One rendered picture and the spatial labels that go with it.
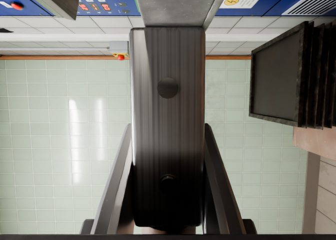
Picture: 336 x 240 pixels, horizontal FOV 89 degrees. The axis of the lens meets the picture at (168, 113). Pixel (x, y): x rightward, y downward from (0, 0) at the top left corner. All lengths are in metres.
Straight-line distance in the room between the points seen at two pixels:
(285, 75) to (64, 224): 1.79
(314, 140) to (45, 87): 1.67
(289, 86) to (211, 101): 0.79
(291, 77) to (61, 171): 1.57
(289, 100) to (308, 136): 0.36
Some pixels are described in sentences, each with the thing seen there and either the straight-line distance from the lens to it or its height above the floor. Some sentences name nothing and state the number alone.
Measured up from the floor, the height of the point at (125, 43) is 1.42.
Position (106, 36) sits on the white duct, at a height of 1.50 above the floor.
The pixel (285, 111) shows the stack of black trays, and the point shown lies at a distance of 0.65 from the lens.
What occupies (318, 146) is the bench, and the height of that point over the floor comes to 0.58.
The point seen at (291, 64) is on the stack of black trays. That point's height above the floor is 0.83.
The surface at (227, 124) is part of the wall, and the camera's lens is 1.40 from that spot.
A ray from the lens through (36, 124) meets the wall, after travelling 1.66.
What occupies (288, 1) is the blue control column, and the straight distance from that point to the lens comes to 0.72.
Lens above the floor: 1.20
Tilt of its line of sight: level
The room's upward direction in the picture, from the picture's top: 90 degrees counter-clockwise
